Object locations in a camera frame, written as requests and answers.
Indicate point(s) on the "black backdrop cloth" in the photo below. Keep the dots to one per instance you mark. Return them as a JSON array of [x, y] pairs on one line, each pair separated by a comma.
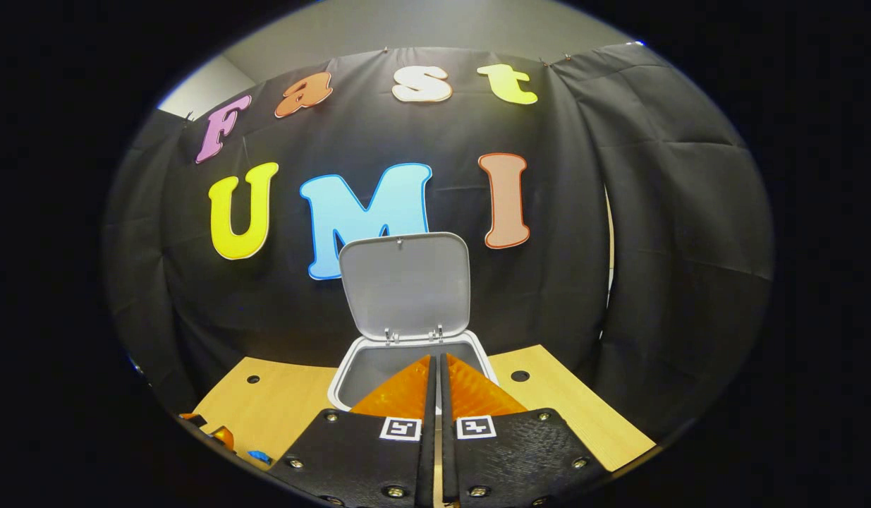
[[562, 296]]

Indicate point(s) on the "white desktop garbage bin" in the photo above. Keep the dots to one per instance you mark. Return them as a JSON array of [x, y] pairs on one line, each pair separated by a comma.
[[407, 289]]

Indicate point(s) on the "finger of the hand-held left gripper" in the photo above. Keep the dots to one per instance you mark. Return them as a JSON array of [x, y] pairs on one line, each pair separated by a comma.
[[224, 438], [192, 420]]

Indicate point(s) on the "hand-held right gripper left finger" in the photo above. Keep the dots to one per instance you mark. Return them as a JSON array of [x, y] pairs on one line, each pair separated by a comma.
[[428, 458]]

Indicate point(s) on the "wooden desktop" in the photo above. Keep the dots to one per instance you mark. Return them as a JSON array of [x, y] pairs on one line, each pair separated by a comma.
[[280, 402]]

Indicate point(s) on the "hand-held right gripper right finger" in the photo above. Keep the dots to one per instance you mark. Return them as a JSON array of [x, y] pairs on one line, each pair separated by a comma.
[[447, 458]]

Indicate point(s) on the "blue paper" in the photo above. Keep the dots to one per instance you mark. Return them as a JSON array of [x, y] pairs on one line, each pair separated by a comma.
[[259, 457]]

